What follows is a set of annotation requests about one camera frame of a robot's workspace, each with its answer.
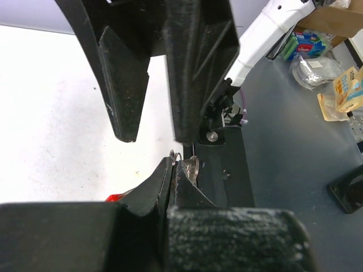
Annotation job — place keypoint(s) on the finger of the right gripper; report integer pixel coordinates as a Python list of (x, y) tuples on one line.
[(201, 44), (119, 38)]

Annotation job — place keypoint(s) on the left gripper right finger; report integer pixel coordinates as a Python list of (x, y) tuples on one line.
[(203, 237)]

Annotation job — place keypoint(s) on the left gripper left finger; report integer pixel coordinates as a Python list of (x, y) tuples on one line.
[(126, 235)]

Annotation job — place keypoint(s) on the red handled metal keyring holder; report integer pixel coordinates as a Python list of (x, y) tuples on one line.
[(114, 197)]

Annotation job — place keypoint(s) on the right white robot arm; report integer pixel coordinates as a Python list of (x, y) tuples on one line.
[(275, 19)]

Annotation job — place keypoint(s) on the blue green packet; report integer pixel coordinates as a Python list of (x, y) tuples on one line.
[(305, 44)]

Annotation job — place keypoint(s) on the clear plastic bag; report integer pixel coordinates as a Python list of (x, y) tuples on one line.
[(313, 72)]

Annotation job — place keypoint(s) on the cardboard box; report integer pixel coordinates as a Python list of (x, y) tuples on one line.
[(340, 23)]

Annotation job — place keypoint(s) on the yellow snack pouch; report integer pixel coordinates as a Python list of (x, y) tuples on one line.
[(345, 97)]

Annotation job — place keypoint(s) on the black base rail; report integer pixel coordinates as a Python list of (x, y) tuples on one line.
[(223, 173)]

